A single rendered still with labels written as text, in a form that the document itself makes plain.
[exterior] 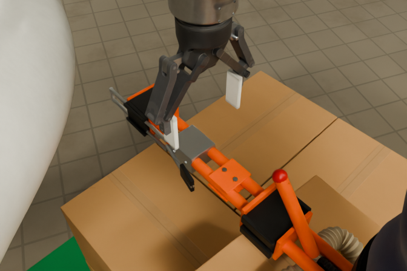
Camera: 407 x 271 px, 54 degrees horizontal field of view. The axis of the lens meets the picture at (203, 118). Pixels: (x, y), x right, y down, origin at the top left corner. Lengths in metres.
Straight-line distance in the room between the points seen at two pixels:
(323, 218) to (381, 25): 2.56
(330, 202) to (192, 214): 0.54
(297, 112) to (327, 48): 1.36
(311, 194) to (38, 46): 0.78
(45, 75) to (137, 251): 1.12
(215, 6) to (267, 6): 2.84
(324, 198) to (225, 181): 0.27
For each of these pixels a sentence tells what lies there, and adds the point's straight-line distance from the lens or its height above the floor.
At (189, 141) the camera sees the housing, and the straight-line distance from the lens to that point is 0.78.
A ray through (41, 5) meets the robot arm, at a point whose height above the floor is 1.58.
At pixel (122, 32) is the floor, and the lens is 3.04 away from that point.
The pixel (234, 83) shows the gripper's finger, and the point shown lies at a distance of 0.66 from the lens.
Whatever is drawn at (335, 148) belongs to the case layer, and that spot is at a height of 0.54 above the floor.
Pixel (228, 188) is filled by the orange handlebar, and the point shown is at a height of 1.09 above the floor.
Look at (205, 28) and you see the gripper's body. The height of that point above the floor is 1.40.
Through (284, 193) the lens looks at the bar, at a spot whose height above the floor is 1.17.
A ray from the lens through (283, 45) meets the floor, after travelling 2.90.
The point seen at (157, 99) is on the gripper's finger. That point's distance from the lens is 0.55.
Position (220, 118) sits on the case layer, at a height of 0.54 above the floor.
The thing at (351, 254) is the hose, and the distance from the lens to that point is 0.79.
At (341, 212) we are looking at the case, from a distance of 0.90.
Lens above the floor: 1.68
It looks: 47 degrees down
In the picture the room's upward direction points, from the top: straight up
